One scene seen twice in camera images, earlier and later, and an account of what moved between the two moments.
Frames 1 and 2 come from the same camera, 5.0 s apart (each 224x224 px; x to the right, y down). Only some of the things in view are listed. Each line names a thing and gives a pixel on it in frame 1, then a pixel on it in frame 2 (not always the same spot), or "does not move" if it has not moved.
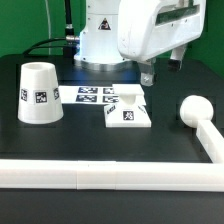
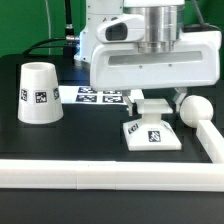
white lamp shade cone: [39, 94] does not move
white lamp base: [129, 113] → [151, 133]
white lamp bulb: [196, 108] does not move
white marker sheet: [94, 95] does not move
